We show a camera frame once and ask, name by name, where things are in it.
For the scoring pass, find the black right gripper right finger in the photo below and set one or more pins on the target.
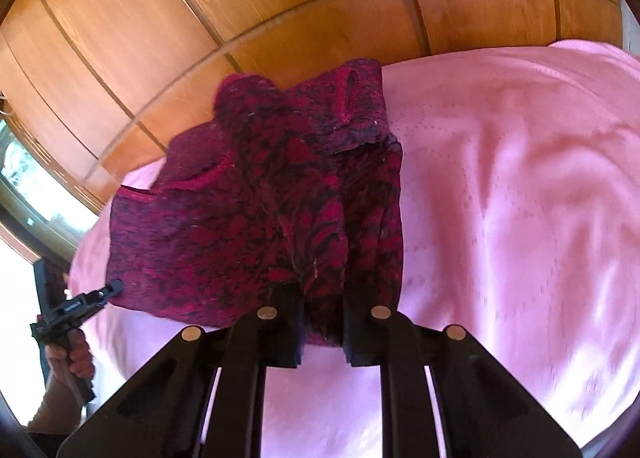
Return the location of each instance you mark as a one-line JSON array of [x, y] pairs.
[[443, 394]]

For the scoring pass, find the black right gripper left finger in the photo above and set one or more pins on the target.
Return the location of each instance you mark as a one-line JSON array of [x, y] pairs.
[[201, 395]]

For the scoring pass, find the dark red patterned knit garment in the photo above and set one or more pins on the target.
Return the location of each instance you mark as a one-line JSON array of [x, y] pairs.
[[295, 186]]

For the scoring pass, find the person's left hand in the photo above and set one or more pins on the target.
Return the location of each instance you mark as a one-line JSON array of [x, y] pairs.
[[77, 360]]

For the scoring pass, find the pink bedspread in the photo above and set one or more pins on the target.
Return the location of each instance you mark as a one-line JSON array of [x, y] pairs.
[[520, 207]]

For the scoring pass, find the wooden panelled wardrobe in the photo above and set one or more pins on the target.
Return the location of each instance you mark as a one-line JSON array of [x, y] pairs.
[[97, 88]]

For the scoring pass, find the window with wooden frame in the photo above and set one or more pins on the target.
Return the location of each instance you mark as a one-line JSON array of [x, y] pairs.
[[35, 205]]

